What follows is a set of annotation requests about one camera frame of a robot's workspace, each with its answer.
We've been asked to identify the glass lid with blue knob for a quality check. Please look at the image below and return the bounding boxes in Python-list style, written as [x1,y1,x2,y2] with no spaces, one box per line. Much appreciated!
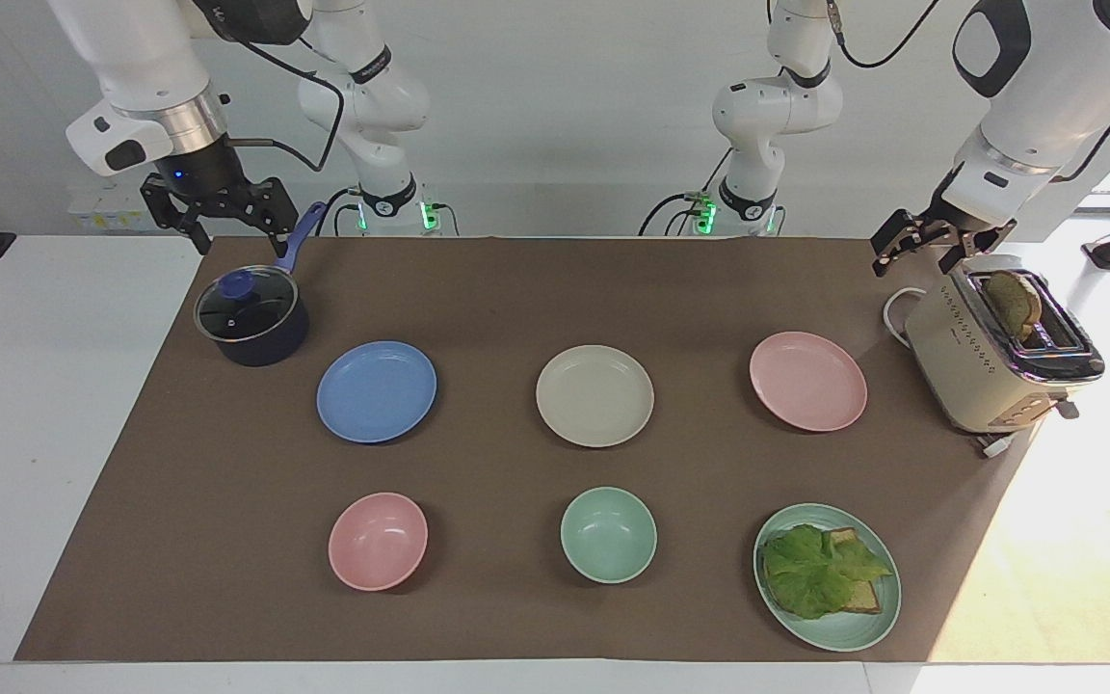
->
[194,265,300,344]

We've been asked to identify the beige plate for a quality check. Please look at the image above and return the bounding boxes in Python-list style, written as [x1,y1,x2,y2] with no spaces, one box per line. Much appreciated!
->
[535,344,656,449]

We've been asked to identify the green bowl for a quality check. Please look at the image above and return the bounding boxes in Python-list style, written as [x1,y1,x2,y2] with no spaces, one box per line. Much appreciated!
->
[560,486,659,585]

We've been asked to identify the dark blue saucepan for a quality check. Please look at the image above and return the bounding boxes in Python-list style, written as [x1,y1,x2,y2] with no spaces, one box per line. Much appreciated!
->
[193,200,329,368]

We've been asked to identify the green plate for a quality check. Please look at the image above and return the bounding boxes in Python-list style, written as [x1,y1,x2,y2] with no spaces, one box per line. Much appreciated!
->
[753,502,903,654]

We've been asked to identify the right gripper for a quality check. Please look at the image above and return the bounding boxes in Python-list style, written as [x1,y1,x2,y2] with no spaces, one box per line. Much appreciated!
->
[140,136,301,259]

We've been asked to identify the cream toaster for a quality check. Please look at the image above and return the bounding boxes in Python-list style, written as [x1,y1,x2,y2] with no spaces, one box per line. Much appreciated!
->
[903,254,1106,437]

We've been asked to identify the green lettuce leaf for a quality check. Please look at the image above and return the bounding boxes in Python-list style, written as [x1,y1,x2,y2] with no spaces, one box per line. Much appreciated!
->
[761,523,894,621]

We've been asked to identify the blue plate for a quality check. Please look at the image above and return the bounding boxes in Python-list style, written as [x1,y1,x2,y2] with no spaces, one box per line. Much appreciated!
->
[316,340,438,445]

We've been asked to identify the pink plate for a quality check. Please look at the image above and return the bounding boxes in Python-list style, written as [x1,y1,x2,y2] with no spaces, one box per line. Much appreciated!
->
[749,331,869,434]

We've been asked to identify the pink bowl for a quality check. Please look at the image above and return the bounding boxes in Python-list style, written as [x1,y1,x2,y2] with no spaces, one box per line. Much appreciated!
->
[328,492,430,593]

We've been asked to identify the brown bread slice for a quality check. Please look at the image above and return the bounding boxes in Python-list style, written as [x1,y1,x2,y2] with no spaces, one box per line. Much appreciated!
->
[983,269,1045,344]

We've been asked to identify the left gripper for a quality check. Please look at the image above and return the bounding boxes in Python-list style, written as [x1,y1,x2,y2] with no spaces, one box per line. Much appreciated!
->
[870,166,1018,280]

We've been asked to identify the white toaster cable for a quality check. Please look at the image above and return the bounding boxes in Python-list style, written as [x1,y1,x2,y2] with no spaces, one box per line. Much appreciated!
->
[882,286,929,350]

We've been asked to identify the toasted bread slice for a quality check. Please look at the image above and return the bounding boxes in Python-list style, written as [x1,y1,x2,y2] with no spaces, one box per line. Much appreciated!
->
[827,526,885,616]

